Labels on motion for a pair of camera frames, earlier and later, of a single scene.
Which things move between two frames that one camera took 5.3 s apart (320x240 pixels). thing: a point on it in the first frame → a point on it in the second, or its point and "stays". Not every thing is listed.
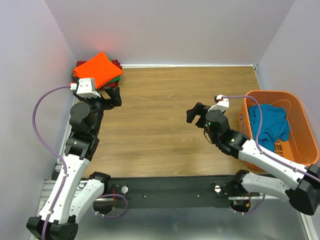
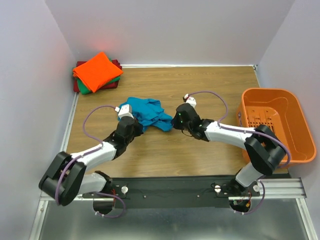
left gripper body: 110,100 → 136,126
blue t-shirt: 274,126 → 149,112
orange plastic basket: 302,146 stays
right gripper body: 200,115 → 176,122
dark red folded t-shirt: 113,84 stays
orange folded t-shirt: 101,68 stays
